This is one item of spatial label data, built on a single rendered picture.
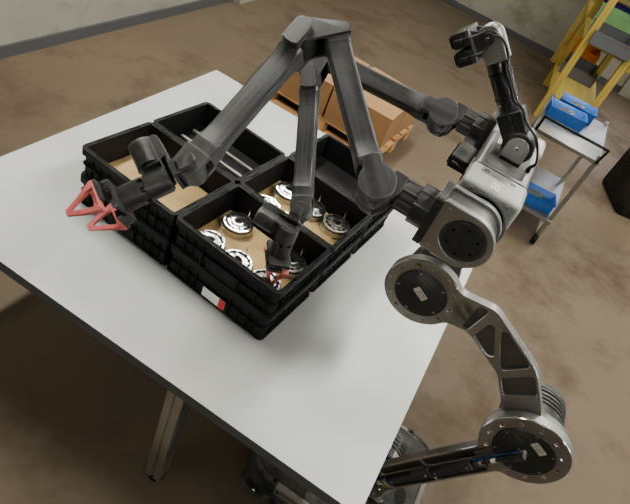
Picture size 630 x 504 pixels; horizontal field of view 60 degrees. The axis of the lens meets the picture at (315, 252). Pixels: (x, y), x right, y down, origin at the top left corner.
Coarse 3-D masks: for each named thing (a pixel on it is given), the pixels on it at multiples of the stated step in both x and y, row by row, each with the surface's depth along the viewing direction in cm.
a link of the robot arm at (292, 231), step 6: (282, 216) 152; (276, 222) 150; (282, 222) 150; (288, 222) 150; (294, 222) 153; (276, 228) 154; (282, 228) 149; (288, 228) 149; (294, 228) 150; (276, 234) 152; (282, 234) 150; (288, 234) 149; (294, 234) 150; (282, 240) 151; (288, 240) 150; (294, 240) 152
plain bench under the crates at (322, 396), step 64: (128, 128) 225; (256, 128) 257; (0, 192) 178; (64, 192) 187; (0, 256) 160; (64, 256) 168; (128, 256) 176; (384, 256) 219; (128, 320) 159; (192, 320) 166; (320, 320) 183; (384, 320) 193; (192, 384) 151; (256, 384) 158; (320, 384) 165; (384, 384) 173; (256, 448) 146; (320, 448) 150; (384, 448) 156
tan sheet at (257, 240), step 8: (208, 224) 180; (216, 224) 181; (256, 232) 184; (232, 240) 178; (240, 240) 179; (248, 240) 180; (256, 240) 182; (264, 240) 183; (232, 248) 175; (240, 248) 176; (248, 248) 178; (256, 248) 179; (256, 256) 176; (264, 256) 177; (256, 264) 174; (264, 264) 175; (280, 280) 172; (288, 280) 173
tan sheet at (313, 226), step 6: (270, 186) 206; (264, 192) 202; (270, 192) 203; (282, 204) 200; (288, 210) 199; (306, 222) 197; (312, 222) 198; (318, 222) 200; (312, 228) 196; (318, 228) 197; (318, 234) 195; (324, 234) 196; (330, 240) 194; (336, 240) 195
